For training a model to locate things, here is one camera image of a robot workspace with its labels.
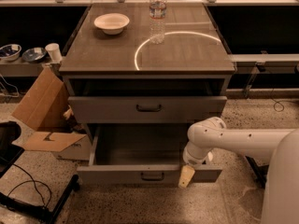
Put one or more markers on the blue patterned bowl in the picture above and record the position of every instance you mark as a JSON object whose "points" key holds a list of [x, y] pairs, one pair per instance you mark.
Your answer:
{"points": [[34, 55], [10, 52]]}

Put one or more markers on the grey side shelf right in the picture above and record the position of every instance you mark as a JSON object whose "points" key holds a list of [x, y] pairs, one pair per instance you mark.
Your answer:
{"points": [[274, 63]]}

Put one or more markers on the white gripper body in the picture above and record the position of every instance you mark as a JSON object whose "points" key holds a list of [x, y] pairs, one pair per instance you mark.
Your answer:
{"points": [[193, 159]]}

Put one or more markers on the black stand leg right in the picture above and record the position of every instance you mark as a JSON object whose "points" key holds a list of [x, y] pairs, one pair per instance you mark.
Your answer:
{"points": [[259, 170]]}

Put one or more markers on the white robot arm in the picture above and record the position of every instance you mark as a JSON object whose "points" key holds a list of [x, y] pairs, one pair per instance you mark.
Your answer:
{"points": [[279, 148]]}

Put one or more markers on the white bowl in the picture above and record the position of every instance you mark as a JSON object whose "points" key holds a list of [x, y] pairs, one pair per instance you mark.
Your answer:
{"points": [[111, 23]]}

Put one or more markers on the grey drawer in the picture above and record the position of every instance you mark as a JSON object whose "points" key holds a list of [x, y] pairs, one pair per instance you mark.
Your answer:
{"points": [[151, 109], [136, 154]]}

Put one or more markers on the grey side shelf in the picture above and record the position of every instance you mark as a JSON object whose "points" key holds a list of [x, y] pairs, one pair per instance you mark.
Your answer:
{"points": [[21, 68], [274, 63]]}

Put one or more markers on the open cardboard box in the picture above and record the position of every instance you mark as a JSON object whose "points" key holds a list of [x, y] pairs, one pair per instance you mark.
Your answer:
{"points": [[44, 109]]}

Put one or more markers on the clear plastic water bottle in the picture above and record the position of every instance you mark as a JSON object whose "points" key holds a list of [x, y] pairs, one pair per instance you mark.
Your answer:
{"points": [[157, 12]]}

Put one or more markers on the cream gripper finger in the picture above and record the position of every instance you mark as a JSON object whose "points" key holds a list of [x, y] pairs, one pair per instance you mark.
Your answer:
{"points": [[186, 175]]}

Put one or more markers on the blue patterned bowl left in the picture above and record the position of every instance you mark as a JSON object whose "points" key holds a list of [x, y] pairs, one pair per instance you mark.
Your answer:
{"points": [[10, 52]]}

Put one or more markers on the grey drawer cabinet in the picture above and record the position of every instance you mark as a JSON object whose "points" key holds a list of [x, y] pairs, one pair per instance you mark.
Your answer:
{"points": [[191, 61]]}

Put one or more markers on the white paper cup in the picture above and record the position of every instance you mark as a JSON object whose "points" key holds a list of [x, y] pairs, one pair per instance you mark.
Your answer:
{"points": [[53, 50]]}

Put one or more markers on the grey top drawer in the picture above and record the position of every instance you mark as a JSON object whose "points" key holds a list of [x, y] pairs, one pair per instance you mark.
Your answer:
{"points": [[151, 109]]}

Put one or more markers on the black stand left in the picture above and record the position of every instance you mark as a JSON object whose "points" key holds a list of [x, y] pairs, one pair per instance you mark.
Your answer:
{"points": [[9, 153]]}

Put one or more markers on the blue patterned bowl right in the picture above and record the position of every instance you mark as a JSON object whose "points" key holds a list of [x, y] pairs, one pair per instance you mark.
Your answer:
{"points": [[34, 55]]}

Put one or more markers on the grey side shelf left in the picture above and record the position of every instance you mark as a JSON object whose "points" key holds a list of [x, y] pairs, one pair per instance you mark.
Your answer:
{"points": [[21, 68]]}

